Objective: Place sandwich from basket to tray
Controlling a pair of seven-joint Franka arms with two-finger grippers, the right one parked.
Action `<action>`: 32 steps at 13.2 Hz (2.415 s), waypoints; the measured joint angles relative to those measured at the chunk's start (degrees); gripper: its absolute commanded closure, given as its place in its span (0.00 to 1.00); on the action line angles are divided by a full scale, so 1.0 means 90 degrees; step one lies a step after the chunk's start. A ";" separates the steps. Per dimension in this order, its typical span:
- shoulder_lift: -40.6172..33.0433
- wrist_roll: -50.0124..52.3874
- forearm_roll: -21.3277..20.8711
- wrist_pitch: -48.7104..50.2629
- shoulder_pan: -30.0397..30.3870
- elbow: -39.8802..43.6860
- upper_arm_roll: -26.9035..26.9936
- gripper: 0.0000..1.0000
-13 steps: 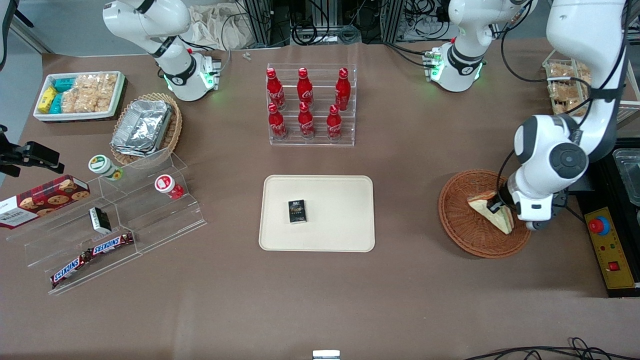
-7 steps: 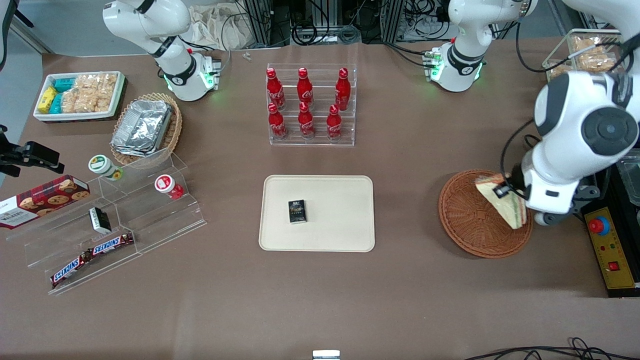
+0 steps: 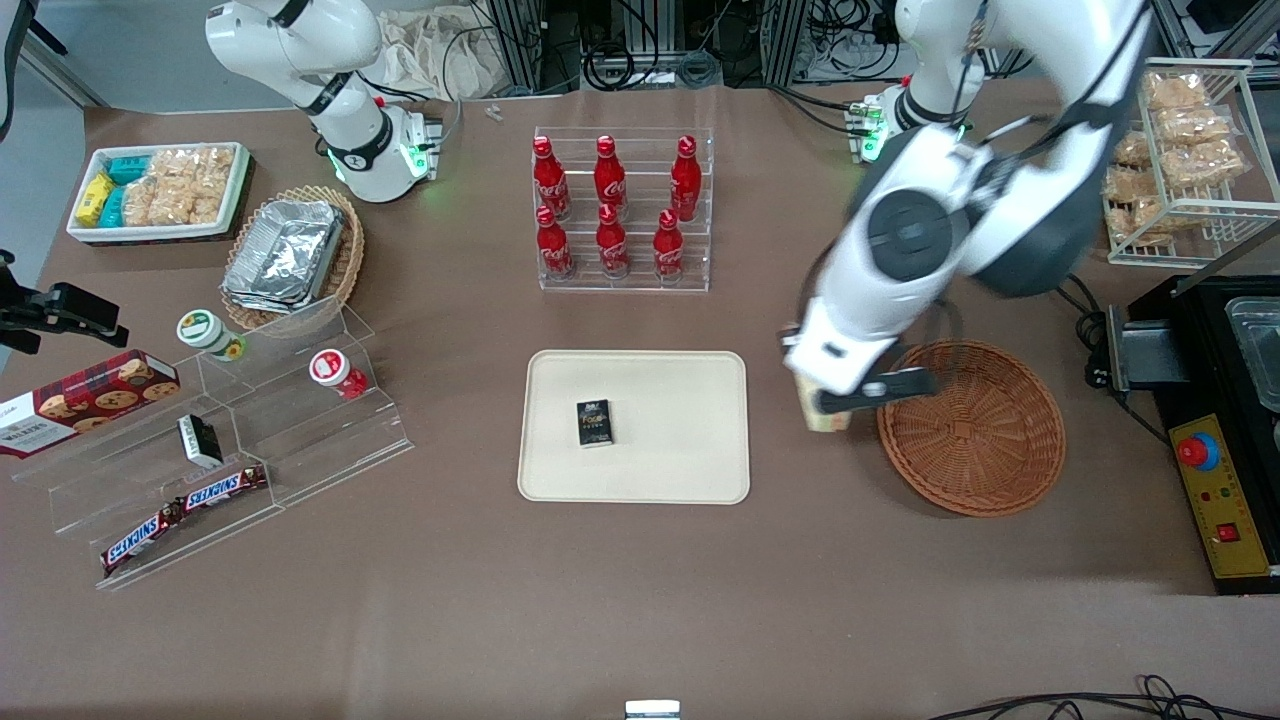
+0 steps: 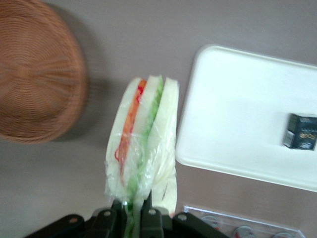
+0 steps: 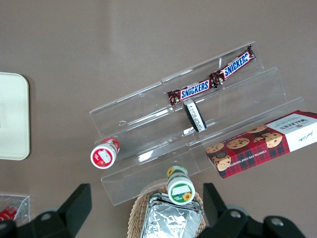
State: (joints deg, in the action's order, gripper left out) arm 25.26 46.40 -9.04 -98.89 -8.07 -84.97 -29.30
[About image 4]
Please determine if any plastic sandwich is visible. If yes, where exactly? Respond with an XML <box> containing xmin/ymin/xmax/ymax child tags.
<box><xmin>103</xmin><ymin>74</ymin><xmax>180</xmax><ymax>238</ymax></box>

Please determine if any brown round wicker basket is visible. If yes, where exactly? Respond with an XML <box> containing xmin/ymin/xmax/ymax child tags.
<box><xmin>0</xmin><ymin>0</ymin><xmax>89</xmax><ymax>144</ymax></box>

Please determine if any small black box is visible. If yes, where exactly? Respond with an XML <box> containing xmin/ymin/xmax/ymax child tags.
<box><xmin>282</xmin><ymin>113</ymin><xmax>317</xmax><ymax>151</ymax></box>

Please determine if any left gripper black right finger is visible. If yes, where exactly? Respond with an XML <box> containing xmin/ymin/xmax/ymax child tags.
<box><xmin>140</xmin><ymin>192</ymin><xmax>231</xmax><ymax>238</ymax></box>

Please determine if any clear acrylic box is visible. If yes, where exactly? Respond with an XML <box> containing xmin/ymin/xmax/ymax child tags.
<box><xmin>183</xmin><ymin>204</ymin><xmax>304</xmax><ymax>238</ymax></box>

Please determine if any red soda can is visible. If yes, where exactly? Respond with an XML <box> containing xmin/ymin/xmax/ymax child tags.
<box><xmin>201</xmin><ymin>215</ymin><xmax>221</xmax><ymax>230</ymax></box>
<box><xmin>232</xmin><ymin>225</ymin><xmax>256</xmax><ymax>238</ymax></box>

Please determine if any cream plastic tray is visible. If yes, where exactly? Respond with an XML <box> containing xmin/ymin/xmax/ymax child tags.
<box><xmin>175</xmin><ymin>44</ymin><xmax>317</xmax><ymax>193</ymax></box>

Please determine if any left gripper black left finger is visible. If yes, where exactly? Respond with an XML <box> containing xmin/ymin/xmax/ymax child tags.
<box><xmin>24</xmin><ymin>199</ymin><xmax>127</xmax><ymax>238</ymax></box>

